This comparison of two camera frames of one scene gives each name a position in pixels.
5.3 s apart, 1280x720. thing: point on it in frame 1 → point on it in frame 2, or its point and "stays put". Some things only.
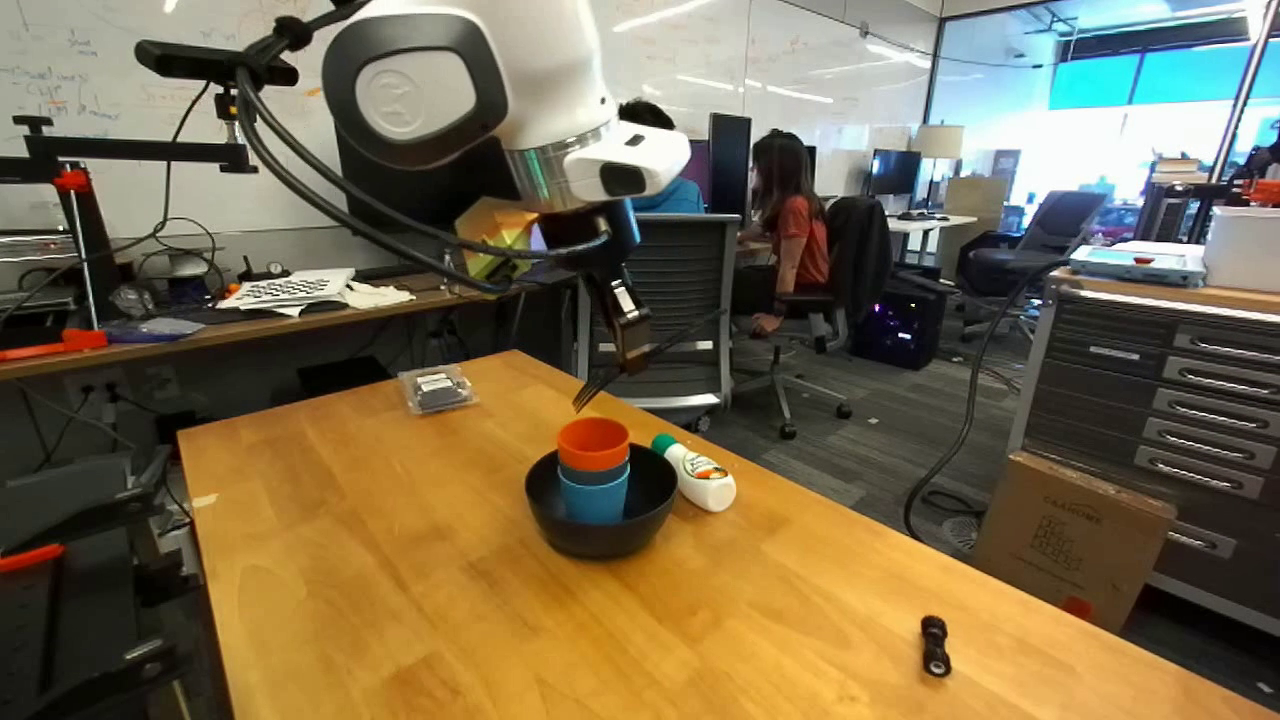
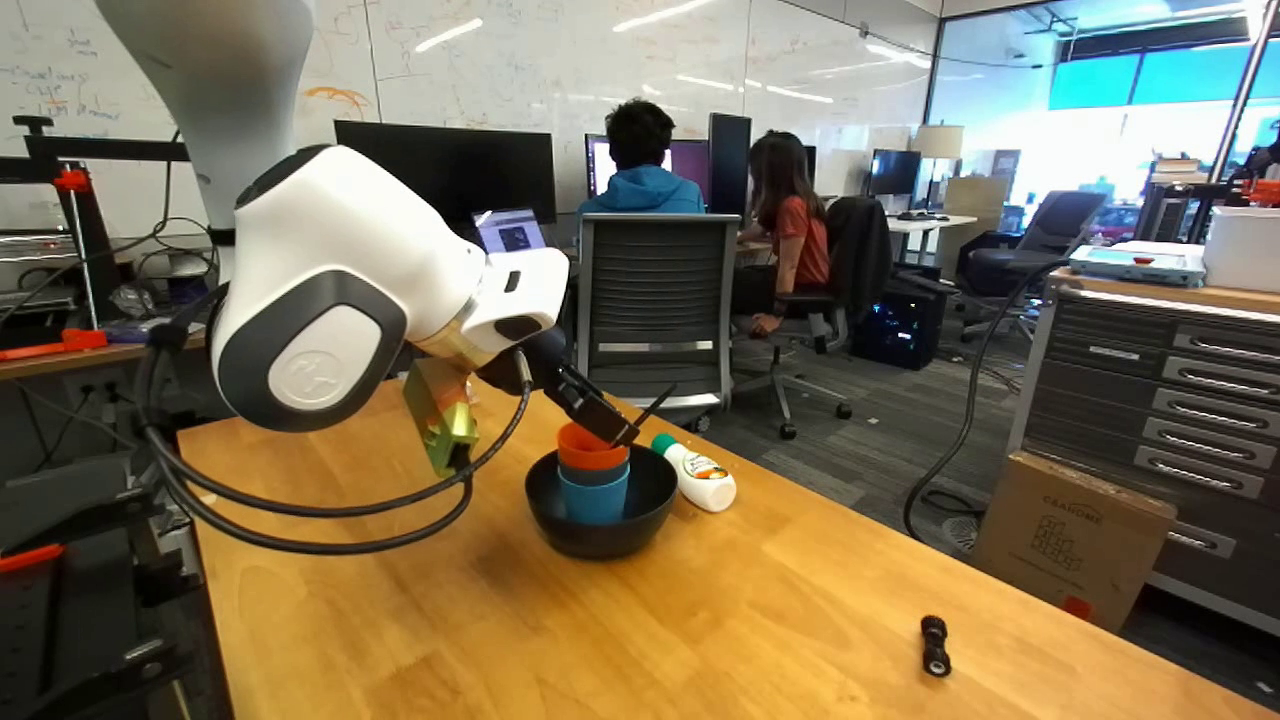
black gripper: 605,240 → 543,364
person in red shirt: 792,218 stays put
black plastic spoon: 599,382 → 646,412
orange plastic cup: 595,446 stays put
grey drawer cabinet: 1170,392 stays put
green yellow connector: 500,225 → 447,423
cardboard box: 1073,539 stays put
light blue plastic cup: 599,503 stays put
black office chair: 1006,260 stays put
